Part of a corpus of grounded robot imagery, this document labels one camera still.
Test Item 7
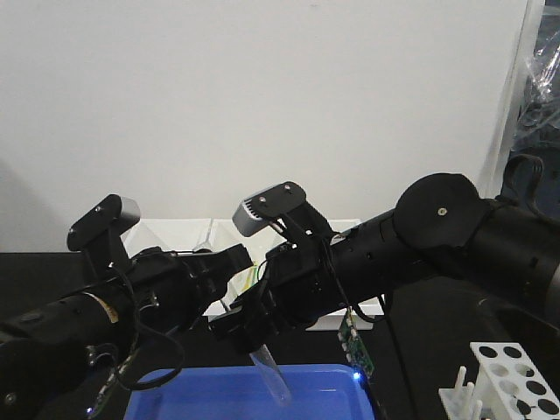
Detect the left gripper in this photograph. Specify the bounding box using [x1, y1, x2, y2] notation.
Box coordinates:
[117, 244, 253, 337]

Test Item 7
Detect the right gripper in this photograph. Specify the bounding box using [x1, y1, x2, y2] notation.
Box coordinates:
[211, 244, 346, 353]

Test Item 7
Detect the clear glass test tube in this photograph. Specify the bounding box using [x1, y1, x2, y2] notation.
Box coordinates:
[249, 345, 291, 407]

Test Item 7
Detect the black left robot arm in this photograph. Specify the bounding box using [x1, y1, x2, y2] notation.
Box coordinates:
[1, 244, 252, 419]

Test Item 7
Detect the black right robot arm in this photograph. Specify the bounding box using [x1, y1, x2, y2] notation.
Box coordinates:
[209, 173, 559, 353]

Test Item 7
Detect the white test tube rack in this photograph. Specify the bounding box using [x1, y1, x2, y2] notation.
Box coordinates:
[438, 342, 559, 419]

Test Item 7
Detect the blue pegboard drying rack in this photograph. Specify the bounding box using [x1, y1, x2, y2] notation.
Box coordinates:
[491, 1, 559, 193]

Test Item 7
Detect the plastic bag of tubes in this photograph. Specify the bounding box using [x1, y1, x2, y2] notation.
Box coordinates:
[512, 21, 559, 151]

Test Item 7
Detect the left white storage bin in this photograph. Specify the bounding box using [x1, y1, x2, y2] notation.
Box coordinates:
[122, 217, 215, 255]

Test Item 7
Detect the white storage bin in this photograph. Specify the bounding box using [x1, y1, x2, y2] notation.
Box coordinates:
[122, 217, 215, 255]
[307, 219, 382, 332]
[205, 219, 284, 319]

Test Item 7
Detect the middle white storage bin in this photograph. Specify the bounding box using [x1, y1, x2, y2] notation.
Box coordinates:
[205, 219, 284, 319]

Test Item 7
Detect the right white storage bin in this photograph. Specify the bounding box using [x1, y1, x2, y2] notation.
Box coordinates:
[307, 219, 382, 332]

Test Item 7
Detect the blue plastic tray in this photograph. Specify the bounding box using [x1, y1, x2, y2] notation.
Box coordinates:
[124, 364, 375, 419]

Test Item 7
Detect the green circuit board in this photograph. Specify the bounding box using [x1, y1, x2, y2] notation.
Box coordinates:
[337, 312, 375, 379]

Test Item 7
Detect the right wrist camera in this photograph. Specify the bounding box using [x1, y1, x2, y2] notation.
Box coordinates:
[232, 181, 333, 240]

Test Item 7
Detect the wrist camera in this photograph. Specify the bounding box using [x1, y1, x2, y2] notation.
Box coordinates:
[232, 181, 333, 240]
[66, 193, 141, 267]

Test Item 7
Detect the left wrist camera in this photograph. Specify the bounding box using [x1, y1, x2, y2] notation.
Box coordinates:
[66, 193, 141, 267]

